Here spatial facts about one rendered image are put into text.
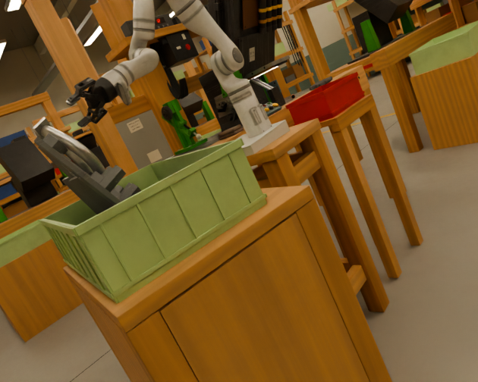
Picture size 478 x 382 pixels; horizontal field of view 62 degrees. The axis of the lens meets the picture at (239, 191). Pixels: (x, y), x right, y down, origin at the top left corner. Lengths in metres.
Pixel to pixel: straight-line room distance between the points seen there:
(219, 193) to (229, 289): 0.21
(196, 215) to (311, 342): 0.41
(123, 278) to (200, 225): 0.19
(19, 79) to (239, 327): 11.86
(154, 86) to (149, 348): 1.73
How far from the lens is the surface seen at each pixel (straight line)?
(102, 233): 0.80
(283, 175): 1.33
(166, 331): 0.81
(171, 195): 0.84
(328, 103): 1.74
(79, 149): 1.04
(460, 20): 5.06
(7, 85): 12.38
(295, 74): 8.82
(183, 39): 2.40
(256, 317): 0.90
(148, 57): 1.40
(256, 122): 1.47
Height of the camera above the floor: 1.05
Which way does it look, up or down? 12 degrees down
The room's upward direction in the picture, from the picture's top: 25 degrees counter-clockwise
